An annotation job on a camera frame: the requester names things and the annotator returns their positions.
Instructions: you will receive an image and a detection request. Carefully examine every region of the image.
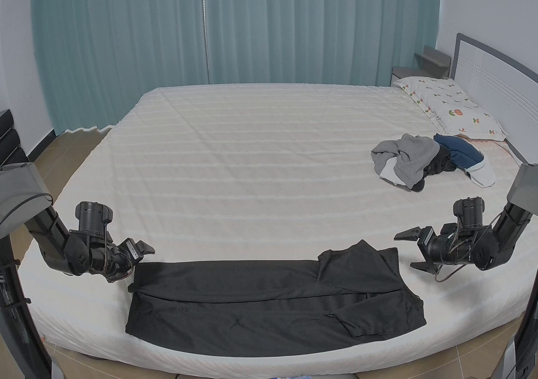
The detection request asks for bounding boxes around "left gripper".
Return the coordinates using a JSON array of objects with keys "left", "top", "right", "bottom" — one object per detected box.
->
[{"left": 109, "top": 238, "right": 145, "bottom": 282}]

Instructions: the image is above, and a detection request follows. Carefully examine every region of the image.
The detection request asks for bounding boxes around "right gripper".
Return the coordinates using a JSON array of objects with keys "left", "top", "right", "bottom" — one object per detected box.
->
[{"left": 394, "top": 226, "right": 454, "bottom": 275}]

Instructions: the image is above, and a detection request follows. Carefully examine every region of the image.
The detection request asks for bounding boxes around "black T-shirt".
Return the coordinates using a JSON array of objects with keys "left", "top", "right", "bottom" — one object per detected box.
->
[{"left": 125, "top": 241, "right": 427, "bottom": 357}]

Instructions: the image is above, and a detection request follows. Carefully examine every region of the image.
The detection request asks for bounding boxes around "pile of clothes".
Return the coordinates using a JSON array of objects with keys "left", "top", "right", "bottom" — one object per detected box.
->
[{"left": 371, "top": 133, "right": 497, "bottom": 193}]

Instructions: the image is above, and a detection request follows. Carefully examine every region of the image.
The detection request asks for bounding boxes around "bed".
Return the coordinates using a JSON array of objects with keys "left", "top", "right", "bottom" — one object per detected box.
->
[{"left": 21, "top": 33, "right": 538, "bottom": 378}]

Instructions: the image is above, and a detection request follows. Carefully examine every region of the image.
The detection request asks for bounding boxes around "white printed pillow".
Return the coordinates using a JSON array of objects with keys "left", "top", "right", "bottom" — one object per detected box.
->
[{"left": 393, "top": 77, "right": 508, "bottom": 142}]

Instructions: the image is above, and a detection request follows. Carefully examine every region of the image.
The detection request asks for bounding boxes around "black chest of drawers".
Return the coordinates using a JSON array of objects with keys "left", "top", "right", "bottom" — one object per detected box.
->
[{"left": 0, "top": 109, "right": 29, "bottom": 165}]

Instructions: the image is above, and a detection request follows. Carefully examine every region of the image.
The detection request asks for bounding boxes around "grey bedside table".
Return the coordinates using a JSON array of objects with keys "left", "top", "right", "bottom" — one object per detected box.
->
[{"left": 392, "top": 45, "right": 452, "bottom": 85}]

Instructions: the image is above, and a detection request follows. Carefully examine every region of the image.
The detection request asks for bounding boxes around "blue-green curtain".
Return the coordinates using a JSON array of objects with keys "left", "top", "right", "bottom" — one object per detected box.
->
[
  {"left": 31, "top": 0, "right": 210, "bottom": 134},
  {"left": 203, "top": 0, "right": 441, "bottom": 87}
]

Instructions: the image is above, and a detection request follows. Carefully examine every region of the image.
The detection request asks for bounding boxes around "black cable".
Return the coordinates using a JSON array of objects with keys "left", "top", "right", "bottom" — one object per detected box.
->
[{"left": 0, "top": 192, "right": 54, "bottom": 228}]

